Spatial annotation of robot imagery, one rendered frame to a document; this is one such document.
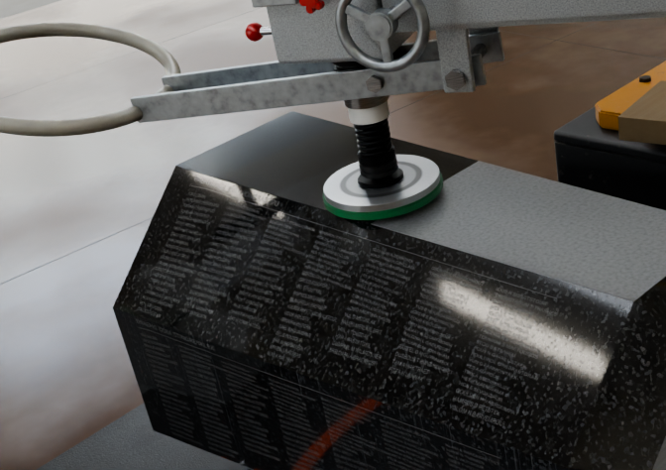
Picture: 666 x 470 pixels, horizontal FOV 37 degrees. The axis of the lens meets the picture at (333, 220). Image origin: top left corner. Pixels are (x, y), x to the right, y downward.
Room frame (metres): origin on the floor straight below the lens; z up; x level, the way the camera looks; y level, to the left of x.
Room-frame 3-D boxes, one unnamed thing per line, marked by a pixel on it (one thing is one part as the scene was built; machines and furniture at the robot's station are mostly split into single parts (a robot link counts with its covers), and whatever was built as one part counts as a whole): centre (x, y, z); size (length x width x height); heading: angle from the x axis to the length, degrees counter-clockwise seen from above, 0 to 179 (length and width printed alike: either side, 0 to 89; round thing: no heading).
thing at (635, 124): (1.83, -0.69, 0.81); 0.20 x 0.10 x 0.05; 135
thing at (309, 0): (1.54, -0.04, 1.24); 0.04 x 0.04 x 0.04; 61
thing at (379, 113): (1.66, -0.10, 1.00); 0.07 x 0.07 x 0.04
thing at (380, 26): (1.49, -0.15, 1.20); 0.15 x 0.10 x 0.15; 61
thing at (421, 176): (1.66, -0.10, 0.86); 0.21 x 0.21 x 0.01
